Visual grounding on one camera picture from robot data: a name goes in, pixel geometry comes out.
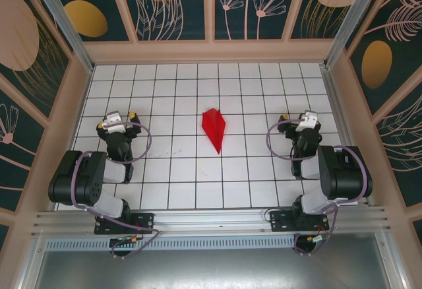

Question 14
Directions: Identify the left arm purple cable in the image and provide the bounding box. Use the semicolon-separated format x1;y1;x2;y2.
71;122;162;260

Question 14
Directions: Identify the grey metal sheet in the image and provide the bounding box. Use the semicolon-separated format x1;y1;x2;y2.
32;249;396;289

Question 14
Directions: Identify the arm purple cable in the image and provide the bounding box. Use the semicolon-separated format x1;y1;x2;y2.
71;122;162;260
265;119;369;257

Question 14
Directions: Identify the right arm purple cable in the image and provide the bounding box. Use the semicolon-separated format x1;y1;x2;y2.
265;119;369;257

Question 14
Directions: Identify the aluminium side rail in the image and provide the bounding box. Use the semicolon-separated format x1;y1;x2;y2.
319;64;375;207

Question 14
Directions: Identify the aluminium corner post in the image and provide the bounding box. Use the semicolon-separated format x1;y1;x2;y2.
26;0;95;74
322;0;386;69

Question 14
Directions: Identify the long aluminium mounting rail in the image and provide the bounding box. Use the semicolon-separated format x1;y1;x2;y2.
31;205;392;237

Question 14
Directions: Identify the red square paper sheet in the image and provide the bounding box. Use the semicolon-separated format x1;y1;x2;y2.
201;106;227;154

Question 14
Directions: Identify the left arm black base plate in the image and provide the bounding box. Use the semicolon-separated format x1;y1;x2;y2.
94;211;156;236

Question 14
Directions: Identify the slotted grey cable duct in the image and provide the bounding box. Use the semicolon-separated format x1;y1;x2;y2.
44;238;296;252

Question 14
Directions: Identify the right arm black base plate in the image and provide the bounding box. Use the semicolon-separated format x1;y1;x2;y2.
268;210;330;232

